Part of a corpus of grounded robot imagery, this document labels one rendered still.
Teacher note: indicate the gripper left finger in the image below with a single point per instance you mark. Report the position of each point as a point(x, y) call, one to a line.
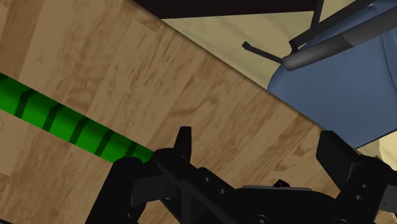
point(161, 183)

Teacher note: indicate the dark brown furniture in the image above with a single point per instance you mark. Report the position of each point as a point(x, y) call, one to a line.
point(223, 7)

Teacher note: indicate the blue office chair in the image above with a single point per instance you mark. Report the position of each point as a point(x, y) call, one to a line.
point(338, 90)

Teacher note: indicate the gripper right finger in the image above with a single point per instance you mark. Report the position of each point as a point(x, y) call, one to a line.
point(350, 167)

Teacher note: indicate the green ribbed cylinder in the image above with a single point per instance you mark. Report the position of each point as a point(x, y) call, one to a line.
point(66, 121)

